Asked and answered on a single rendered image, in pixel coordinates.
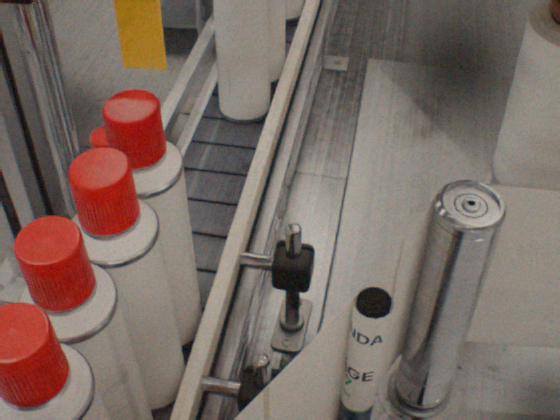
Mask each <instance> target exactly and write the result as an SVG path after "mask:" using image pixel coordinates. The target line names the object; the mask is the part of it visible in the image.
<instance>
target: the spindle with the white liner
mask: <svg viewBox="0 0 560 420"><path fill-rule="evenodd" d="M527 20H528V22H527V25H526V29H525V33H524V37H523V41H522V42H523V44H522V46H521V49H520V52H519V55H518V58H517V66H516V70H515V75H514V78H513V81H512V87H511V90H510V93H509V97H508V100H507V104H506V112H505V117H504V120H503V123H502V126H501V128H500V131H499V134H498V136H499V138H498V142H497V147H496V150H495V151H494V153H493V155H492V158H491V161H490V170H491V171H490V172H489V174H488V177H487V178H486V180H485V183H486V184H497V185H509V186H520V187H531V188H542V189H552V190H560V0H541V1H539V2H538V3H536V5H534V6H533V7H532V8H531V9H530V11H529V14H528V18H527Z"/></svg>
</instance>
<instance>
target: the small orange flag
mask: <svg viewBox="0 0 560 420"><path fill-rule="evenodd" d="M113 2H114V7H115V8H114V12H115V17H116V23H117V27H118V38H119V44H120V49H121V54H122V59H123V62H122V64H123V67H130V68H139V69H148V70H149V69H157V70H167V63H166V55H165V48H164V43H165V41H164V33H163V26H162V18H161V12H160V8H161V4H160V0H113Z"/></svg>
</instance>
